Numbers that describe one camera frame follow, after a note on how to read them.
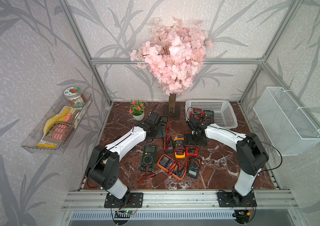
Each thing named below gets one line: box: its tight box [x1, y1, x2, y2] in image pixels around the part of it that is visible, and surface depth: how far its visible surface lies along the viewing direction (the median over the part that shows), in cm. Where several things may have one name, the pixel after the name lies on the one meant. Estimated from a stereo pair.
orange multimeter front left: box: [157, 153, 184, 179], surface depth 84 cm
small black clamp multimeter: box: [163, 134, 174, 154], surface depth 93 cm
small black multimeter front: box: [187, 156, 200, 179], surface depth 83 cm
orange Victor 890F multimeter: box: [189, 107, 205, 122], surface depth 108 cm
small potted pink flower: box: [128, 98, 146, 122], surface depth 101 cm
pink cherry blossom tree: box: [129, 17, 214, 113], surface depth 72 cm
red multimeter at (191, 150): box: [185, 145, 200, 158], surface depth 88 cm
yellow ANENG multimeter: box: [173, 137, 186, 159], surface depth 91 cm
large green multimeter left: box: [140, 145, 158, 172], surface depth 88 cm
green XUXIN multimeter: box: [203, 110, 215, 122], surface depth 110 cm
